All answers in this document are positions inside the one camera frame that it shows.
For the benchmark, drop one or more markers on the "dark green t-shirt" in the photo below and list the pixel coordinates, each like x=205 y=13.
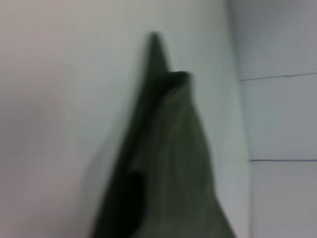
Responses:
x=163 y=161

